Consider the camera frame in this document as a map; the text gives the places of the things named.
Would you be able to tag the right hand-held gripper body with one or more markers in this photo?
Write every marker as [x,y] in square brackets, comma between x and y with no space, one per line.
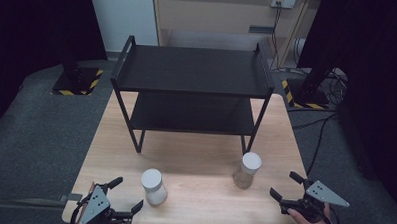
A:
[317,194]

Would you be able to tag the jar of white powder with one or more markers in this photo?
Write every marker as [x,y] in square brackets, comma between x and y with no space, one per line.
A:
[153,188]

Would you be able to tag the white wall socket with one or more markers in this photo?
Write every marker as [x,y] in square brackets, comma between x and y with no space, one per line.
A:
[283,1]

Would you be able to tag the grey tape strip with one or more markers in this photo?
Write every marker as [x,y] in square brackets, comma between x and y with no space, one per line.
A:
[70,197]

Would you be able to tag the black two-tier shelf rack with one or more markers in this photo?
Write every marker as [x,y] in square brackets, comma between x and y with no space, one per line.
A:
[194,72]

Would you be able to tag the jar of beige powder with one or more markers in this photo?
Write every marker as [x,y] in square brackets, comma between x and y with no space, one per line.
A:
[247,170]

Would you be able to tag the dark curtain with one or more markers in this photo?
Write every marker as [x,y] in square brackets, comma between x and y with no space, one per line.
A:
[377,81]
[29,36]

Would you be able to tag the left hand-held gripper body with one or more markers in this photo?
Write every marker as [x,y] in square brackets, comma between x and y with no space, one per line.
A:
[95,201]

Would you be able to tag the wooden cabinet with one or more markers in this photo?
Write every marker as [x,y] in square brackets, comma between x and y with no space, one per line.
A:
[223,16]

